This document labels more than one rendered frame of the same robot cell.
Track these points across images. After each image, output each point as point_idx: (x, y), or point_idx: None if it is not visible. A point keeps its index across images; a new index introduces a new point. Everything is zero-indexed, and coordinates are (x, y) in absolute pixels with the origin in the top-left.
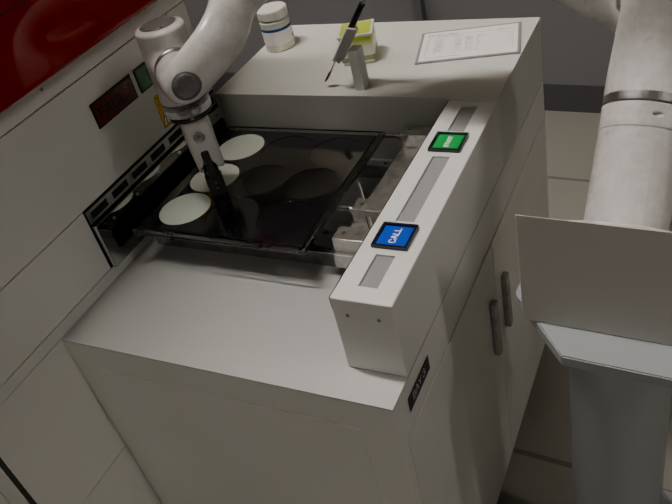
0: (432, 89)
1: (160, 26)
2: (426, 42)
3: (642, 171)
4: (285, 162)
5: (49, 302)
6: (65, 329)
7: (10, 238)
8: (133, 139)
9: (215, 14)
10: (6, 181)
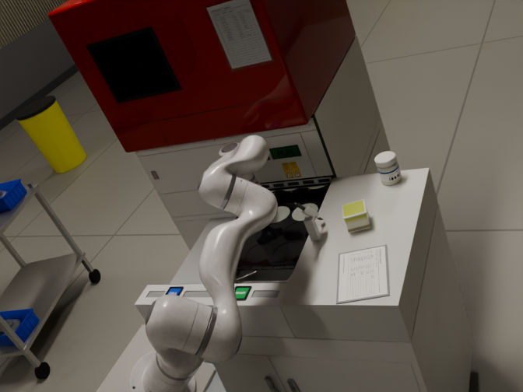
0: (301, 271)
1: (223, 150)
2: (370, 250)
3: (149, 365)
4: (282, 236)
5: (207, 205)
6: (212, 217)
7: (193, 179)
8: (264, 174)
9: (215, 164)
10: (194, 162)
